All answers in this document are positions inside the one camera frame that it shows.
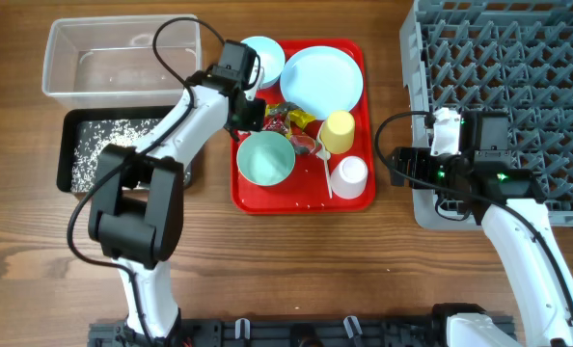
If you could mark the white plastic fork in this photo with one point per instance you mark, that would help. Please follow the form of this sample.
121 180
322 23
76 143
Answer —
326 167

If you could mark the red strawberry candy wrapper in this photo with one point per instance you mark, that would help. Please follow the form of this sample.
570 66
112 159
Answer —
279 126

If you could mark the light blue small bowl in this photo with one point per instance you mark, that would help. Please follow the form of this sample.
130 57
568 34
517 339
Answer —
272 58

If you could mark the yellow foil wrapper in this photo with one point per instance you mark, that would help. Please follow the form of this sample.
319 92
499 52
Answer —
292 112

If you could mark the grey dishwasher rack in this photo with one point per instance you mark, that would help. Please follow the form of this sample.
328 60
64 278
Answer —
514 57

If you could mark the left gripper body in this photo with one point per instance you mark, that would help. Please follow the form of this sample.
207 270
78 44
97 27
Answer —
252 119

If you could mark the clear plastic wrapper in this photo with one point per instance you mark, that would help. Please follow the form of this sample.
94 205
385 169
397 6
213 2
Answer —
304 145

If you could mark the black tray with rice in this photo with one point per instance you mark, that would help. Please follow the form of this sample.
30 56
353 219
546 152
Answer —
86 132

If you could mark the white plastic spoon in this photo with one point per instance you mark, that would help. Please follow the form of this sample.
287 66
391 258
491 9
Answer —
323 154

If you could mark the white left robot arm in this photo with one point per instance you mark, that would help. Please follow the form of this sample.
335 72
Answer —
137 210

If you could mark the yellow plastic cup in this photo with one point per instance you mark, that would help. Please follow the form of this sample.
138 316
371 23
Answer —
337 132

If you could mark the light blue plate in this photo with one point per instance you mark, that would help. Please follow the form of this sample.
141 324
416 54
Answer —
322 80

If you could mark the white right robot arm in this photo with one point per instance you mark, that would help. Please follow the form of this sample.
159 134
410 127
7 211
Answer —
514 217

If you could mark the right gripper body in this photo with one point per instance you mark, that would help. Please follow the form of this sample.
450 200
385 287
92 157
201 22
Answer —
435 170

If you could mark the mint green bowl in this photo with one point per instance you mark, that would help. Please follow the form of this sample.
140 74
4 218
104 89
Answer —
265 158

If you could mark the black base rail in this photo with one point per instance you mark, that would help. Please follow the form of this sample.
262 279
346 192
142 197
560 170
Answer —
413 331

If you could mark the red plastic tray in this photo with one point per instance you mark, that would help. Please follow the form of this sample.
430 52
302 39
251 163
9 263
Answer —
305 190

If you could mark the clear plastic bin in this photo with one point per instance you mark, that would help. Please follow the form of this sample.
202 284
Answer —
108 62

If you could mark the white plastic cup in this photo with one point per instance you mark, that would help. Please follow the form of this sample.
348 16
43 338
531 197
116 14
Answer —
349 178

